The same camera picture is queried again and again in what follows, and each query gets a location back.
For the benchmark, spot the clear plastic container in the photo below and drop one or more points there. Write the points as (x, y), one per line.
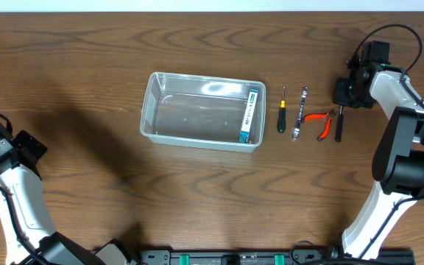
(202, 112)

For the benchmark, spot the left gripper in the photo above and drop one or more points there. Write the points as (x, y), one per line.
(26, 144)

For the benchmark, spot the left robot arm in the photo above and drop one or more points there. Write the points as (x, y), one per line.
(30, 234)

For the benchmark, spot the small hammer black orange handle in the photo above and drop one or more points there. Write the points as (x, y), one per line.
(339, 126)

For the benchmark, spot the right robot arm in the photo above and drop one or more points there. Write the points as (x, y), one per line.
(398, 162)

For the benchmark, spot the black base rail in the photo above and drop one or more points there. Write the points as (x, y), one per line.
(299, 255)

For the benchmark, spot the blue white cardboard box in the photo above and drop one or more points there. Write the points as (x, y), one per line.
(248, 117)

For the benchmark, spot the silver wrench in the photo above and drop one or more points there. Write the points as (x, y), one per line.
(299, 121)

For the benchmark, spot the black yellow screwdriver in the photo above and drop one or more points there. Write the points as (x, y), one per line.
(281, 124)

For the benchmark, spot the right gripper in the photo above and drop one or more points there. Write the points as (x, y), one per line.
(340, 99)

